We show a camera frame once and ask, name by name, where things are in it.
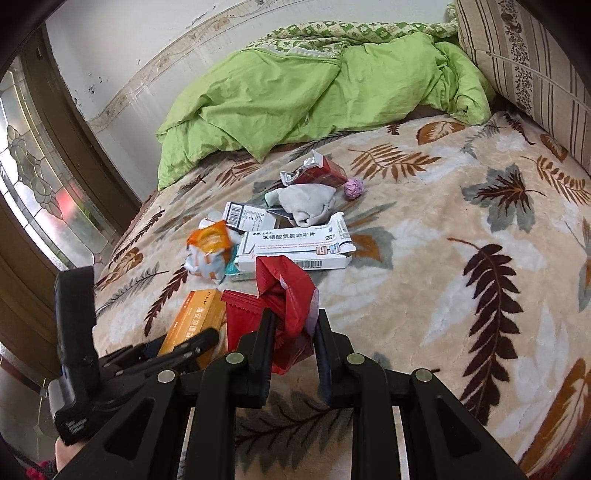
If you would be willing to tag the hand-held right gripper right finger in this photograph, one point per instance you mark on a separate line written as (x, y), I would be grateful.
(323, 355)

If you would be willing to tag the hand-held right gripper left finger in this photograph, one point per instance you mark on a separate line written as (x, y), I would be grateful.
(267, 337)

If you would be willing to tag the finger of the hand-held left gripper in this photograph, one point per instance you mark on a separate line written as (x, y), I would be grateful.
(134, 353)
(198, 344)

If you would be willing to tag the orange medicine box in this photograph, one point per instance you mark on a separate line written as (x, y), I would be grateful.
(189, 318)

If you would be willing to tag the red plastic wrapper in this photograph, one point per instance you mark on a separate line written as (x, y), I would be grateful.
(291, 295)

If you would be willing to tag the orange wrapper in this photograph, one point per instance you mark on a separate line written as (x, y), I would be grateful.
(210, 244)

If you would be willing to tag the purple paper ball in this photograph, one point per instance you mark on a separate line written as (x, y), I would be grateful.
(355, 190)

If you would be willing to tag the person's left hand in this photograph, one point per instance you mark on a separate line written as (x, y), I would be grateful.
(69, 459)

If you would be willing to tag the flat red plastic packet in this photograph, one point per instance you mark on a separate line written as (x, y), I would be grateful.
(240, 318)

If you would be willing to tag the long white medicine box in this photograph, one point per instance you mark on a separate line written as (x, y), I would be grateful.
(295, 247)

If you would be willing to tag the small white barcode box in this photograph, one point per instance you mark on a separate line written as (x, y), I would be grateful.
(247, 217)

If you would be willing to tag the grey cloth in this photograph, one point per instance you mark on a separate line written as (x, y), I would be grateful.
(304, 203)

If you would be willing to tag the leaf printed blanket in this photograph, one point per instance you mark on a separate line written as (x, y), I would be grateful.
(438, 277)

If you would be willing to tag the red sleeve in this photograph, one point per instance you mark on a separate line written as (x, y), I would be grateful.
(39, 471)

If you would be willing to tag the patterned glass window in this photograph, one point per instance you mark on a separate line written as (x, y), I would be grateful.
(32, 166)

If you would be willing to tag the silver foil wrapper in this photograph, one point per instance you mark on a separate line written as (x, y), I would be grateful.
(300, 168)

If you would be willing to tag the red cigarette box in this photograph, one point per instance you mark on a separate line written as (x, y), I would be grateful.
(325, 173)

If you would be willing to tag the green duvet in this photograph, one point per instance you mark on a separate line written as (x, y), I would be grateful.
(286, 97)

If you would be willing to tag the green patterned quilt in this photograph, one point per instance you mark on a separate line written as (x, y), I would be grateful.
(369, 27)

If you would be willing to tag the brown striped pillow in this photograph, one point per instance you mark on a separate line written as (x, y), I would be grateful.
(531, 74)

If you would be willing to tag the brown wooden window frame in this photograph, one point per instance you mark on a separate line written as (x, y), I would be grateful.
(87, 152)

